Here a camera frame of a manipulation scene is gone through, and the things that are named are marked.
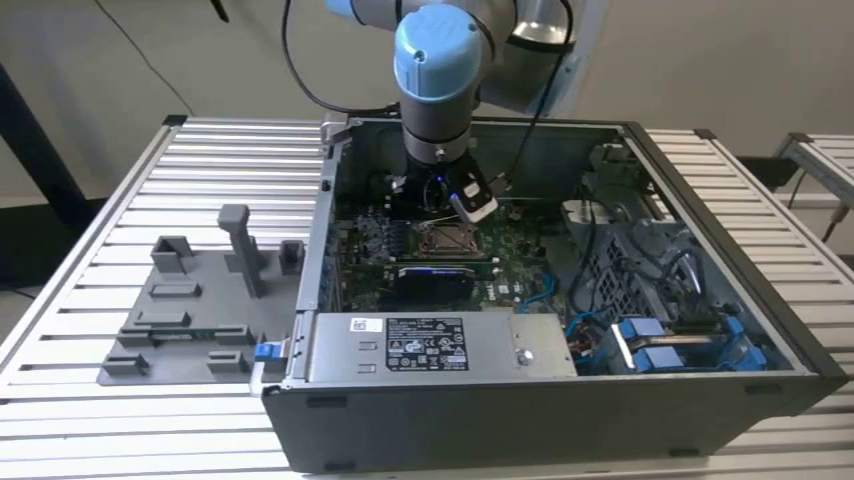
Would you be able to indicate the CPU with silver top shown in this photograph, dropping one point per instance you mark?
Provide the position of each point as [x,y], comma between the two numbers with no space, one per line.
[447,239]

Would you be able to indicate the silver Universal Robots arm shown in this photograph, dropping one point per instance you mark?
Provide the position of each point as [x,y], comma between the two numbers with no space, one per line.
[437,125]

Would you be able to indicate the CPU socket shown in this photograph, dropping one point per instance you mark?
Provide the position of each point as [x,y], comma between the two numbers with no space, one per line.
[482,239]

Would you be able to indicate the black graphics card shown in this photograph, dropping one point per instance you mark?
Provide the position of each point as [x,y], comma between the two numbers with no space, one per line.
[434,287]

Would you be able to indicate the green motherboard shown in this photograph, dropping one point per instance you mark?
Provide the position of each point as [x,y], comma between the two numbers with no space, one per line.
[527,270]

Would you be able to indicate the silver power supply unit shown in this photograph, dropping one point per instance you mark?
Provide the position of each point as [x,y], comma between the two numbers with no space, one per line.
[334,350]

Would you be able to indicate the blue case latch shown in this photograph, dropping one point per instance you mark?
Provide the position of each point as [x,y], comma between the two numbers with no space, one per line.
[267,351]

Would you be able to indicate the grey plastic parts rack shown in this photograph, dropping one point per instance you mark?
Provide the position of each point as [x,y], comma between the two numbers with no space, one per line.
[200,300]

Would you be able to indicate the blue disk carrier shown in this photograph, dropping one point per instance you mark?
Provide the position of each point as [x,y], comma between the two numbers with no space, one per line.
[661,360]
[643,330]

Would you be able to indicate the dark grey PC case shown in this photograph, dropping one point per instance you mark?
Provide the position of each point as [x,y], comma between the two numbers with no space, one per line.
[467,430]

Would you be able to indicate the black pointed rod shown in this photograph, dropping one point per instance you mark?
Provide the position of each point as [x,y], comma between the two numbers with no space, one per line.
[220,10]

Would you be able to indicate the metal slat table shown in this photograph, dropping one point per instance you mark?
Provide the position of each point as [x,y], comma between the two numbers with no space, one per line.
[828,155]

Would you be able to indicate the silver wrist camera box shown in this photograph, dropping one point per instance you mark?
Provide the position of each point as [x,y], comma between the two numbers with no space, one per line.
[475,207]

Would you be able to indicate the black desk frame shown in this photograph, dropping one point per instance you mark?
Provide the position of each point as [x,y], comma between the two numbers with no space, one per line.
[44,165]

